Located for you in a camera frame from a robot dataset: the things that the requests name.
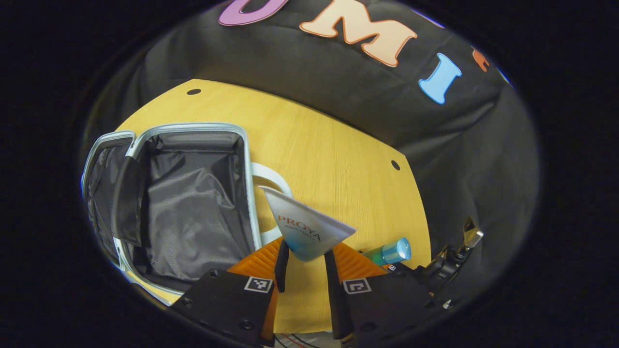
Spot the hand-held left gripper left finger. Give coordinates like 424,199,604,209
170,237,291,348

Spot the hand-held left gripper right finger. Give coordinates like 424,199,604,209
323,241,438,348

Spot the green bottle with blue cap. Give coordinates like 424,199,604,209
360,237,413,266

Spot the white skin care tube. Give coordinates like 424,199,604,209
261,186,357,262

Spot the light blue suitcase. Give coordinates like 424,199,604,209
81,122,295,307

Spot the black backdrop cloth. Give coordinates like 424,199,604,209
82,0,540,310

